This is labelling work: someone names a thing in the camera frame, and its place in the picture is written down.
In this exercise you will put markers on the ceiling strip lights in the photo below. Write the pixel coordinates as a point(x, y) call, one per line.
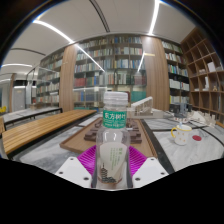
point(155, 16)

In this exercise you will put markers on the clear plastic bottle green label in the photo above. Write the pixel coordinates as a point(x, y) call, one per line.
point(111, 143)

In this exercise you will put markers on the white architectural building model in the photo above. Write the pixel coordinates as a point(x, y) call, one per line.
point(203, 118)

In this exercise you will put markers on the dark grey architectural model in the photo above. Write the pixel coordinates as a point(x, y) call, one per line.
point(180, 107)

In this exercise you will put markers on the tall bookshelf wall with books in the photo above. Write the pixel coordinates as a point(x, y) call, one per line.
point(123, 60)

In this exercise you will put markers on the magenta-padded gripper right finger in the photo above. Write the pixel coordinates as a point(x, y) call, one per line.
point(151, 171)

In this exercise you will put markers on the white architectural bridge model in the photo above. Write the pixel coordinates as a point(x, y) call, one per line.
point(143, 108)

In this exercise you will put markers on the flat round red coaster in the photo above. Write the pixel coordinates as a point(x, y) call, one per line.
point(197, 137)

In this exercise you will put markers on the wooden tray with brown model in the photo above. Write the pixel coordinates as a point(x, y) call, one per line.
point(78, 141)

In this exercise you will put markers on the wooden slatted bench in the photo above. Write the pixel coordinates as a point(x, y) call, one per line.
point(40, 128)

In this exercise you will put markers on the glass display case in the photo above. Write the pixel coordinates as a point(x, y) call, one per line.
point(86, 98)

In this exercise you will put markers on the pale blue stick in mug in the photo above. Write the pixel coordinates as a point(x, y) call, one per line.
point(181, 125)

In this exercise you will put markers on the white mug yellow rim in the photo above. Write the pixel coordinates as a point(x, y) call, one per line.
point(182, 136)

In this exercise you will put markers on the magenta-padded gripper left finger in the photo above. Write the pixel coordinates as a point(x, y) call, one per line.
point(71, 171)

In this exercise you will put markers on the wooden cubby shelf unit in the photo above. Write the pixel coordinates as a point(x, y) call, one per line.
point(206, 76)

